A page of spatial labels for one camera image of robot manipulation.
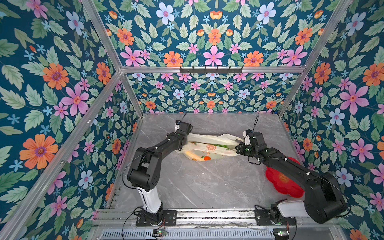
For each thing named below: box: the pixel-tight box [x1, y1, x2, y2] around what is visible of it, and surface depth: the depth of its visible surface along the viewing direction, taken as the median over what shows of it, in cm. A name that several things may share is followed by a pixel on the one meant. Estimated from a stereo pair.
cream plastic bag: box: [175, 133, 243, 161], surface depth 90 cm
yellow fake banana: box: [185, 150, 205, 161], surface depth 93 cm
